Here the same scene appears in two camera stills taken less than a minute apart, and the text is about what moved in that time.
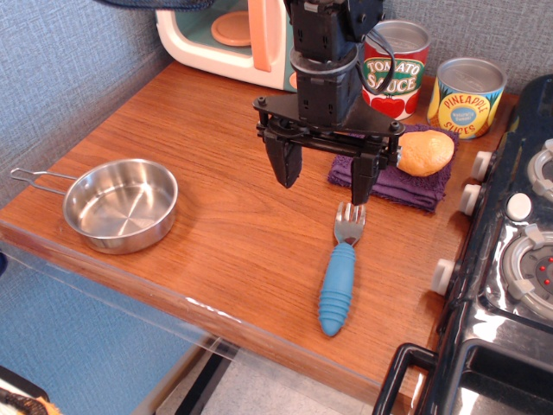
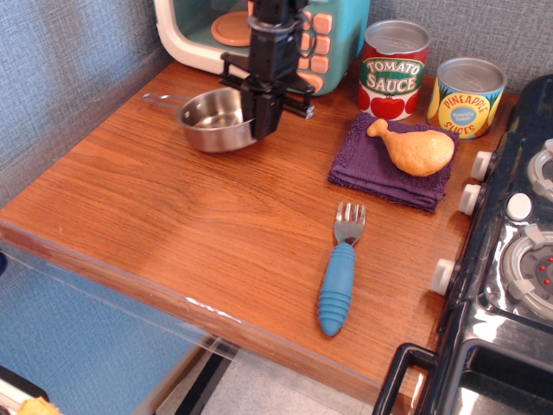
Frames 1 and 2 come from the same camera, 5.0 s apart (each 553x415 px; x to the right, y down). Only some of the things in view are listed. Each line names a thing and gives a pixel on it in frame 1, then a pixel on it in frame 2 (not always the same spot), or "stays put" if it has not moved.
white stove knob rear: [480, 165] stays put
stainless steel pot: [122, 207] to [211, 120]
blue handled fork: [338, 284] stays put
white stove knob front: [442, 276] stays put
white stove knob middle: [469, 198] stays put
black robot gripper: [327, 114] to [272, 60]
